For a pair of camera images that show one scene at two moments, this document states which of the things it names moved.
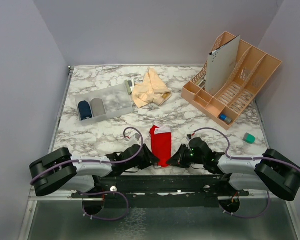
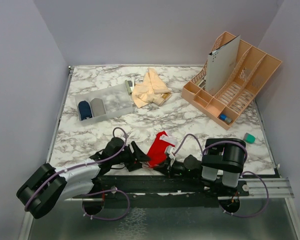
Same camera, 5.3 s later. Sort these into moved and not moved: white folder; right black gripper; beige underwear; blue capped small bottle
Moved: right black gripper
Not moved: beige underwear; white folder; blue capped small bottle
